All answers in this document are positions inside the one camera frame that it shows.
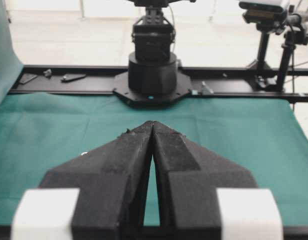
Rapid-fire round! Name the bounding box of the black camera stand post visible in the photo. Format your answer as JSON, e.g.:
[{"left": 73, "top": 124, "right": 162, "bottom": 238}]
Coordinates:
[{"left": 246, "top": 23, "right": 274, "bottom": 75}]

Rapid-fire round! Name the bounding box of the black aluminium frame rail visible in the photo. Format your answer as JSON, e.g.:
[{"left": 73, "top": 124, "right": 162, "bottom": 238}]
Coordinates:
[{"left": 8, "top": 65, "right": 308, "bottom": 106}]

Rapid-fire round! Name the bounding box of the silver corner bracket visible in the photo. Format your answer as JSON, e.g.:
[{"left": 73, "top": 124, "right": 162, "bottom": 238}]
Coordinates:
[{"left": 201, "top": 81, "right": 214, "bottom": 96}]

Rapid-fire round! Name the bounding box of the white camera on stand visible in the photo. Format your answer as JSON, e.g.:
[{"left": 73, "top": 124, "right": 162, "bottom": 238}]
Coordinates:
[{"left": 238, "top": 0, "right": 290, "bottom": 25}]

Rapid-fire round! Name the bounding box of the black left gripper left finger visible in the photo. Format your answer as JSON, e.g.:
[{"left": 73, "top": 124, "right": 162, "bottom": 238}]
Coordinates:
[{"left": 39, "top": 121, "right": 154, "bottom": 240}]

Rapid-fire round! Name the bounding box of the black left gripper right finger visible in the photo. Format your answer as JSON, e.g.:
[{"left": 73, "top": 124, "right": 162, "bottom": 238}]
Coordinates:
[{"left": 152, "top": 121, "right": 258, "bottom": 240}]

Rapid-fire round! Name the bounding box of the green table cloth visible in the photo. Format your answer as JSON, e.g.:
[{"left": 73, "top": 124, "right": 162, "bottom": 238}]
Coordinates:
[{"left": 0, "top": 93, "right": 308, "bottom": 226}]

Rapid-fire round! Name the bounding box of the green backdrop curtain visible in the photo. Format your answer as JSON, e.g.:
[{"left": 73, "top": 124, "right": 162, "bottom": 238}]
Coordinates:
[{"left": 0, "top": 0, "right": 24, "bottom": 104}]

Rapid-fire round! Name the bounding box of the black flat bracket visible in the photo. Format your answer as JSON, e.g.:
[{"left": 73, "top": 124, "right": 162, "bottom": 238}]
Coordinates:
[{"left": 60, "top": 73, "right": 87, "bottom": 83}]

